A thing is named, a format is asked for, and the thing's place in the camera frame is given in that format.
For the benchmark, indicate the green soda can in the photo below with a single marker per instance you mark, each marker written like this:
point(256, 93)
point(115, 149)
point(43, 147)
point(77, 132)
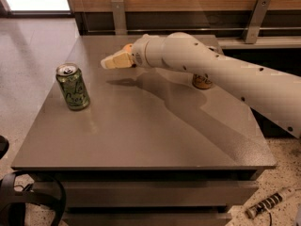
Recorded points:
point(72, 85)

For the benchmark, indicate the black headphones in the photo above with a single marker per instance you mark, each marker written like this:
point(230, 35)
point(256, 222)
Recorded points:
point(12, 202)

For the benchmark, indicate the white power strip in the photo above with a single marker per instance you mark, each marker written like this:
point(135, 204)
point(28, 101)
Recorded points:
point(270, 202)

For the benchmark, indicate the orange fruit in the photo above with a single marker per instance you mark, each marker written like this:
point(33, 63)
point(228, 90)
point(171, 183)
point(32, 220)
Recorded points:
point(128, 47)

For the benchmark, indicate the right metal bracket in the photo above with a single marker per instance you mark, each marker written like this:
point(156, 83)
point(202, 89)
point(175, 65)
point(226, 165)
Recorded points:
point(252, 30)

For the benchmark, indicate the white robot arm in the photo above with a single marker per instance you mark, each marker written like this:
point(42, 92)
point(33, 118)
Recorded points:
point(274, 94)

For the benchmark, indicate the black round object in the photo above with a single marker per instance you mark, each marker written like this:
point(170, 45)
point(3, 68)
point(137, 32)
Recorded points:
point(4, 144)

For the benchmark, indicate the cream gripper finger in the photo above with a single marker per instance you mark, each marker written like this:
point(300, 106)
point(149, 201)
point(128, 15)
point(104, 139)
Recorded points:
point(122, 51)
point(117, 62)

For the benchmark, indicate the metal bracket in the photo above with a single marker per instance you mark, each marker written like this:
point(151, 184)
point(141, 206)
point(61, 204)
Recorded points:
point(119, 17)
point(252, 30)

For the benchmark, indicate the left metal bracket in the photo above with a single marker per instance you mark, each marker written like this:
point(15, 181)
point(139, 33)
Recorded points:
point(119, 17)

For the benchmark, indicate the gold soda can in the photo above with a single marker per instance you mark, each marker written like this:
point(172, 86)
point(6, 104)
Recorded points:
point(201, 82)

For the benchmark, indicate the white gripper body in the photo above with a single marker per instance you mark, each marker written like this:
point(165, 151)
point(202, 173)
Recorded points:
point(138, 55)

